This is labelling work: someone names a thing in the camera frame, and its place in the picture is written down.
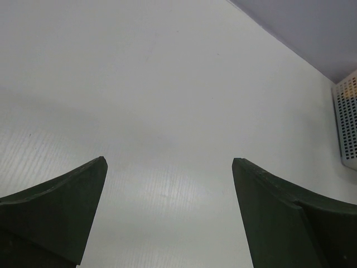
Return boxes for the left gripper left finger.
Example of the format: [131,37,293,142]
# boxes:
[1,156,108,267]

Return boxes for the white plastic laundry basket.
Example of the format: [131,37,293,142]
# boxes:
[331,71,357,170]

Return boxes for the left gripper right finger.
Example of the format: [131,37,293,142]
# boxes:
[232,158,356,267]

